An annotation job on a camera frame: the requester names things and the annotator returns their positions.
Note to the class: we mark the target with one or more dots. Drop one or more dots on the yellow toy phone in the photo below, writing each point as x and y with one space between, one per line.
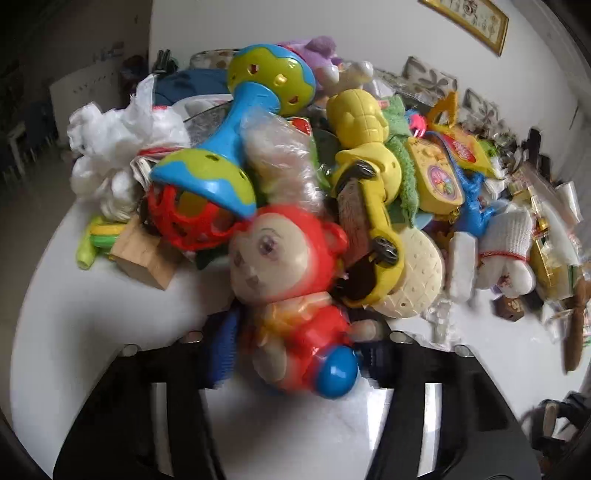
436 175

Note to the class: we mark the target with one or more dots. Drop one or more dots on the white plastic bag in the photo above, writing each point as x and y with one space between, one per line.
115 134

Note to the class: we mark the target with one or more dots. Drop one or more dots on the green towel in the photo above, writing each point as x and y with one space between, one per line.
401 152

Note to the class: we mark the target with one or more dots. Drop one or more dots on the yellow toy car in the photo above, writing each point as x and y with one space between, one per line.
374 217

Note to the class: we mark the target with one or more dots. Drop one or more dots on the blue green rattle toy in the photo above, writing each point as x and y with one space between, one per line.
240 124

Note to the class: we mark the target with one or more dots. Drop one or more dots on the yellow red-label snack packet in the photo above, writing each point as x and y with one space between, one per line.
466 150

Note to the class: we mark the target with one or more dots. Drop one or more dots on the black bag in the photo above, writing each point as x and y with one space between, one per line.
164 62

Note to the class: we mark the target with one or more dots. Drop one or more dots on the wooden block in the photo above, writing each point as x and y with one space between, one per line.
143 254

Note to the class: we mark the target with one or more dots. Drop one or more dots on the blue toy dinosaur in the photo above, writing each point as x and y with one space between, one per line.
471 207

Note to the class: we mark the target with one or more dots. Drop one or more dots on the white cabinet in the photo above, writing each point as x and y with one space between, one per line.
83 97

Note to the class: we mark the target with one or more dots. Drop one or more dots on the red doll toy car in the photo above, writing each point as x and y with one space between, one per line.
286 258

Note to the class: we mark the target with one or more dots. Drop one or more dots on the purple plush toy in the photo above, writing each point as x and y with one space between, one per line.
314 55

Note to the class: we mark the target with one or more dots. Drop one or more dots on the round beige biscuit toy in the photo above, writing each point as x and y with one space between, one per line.
418 272

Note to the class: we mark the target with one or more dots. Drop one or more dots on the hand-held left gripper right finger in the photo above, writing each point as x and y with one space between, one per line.
374 364

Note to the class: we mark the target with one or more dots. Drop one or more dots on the blue cushion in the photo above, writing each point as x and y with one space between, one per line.
189 87

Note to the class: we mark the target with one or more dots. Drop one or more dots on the framed wall picture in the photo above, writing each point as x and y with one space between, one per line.
466 18

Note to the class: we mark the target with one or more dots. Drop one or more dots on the yellow figure toy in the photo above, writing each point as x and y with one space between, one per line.
358 115

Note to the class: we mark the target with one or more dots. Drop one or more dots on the dining chair set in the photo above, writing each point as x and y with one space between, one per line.
18 134

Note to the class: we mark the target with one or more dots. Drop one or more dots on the clear plastic bag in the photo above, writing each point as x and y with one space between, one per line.
281 157

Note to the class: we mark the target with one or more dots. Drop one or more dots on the white knit glove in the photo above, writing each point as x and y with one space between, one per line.
505 244

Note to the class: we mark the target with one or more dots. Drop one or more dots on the floral sofa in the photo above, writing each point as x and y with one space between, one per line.
429 76

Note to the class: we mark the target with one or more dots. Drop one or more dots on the green yellow plastic toy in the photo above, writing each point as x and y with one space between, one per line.
99 237

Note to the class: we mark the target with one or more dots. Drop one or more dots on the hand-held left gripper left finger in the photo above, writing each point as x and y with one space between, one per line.
221 350

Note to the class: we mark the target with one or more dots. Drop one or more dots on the brown plush toy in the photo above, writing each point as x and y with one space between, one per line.
577 323

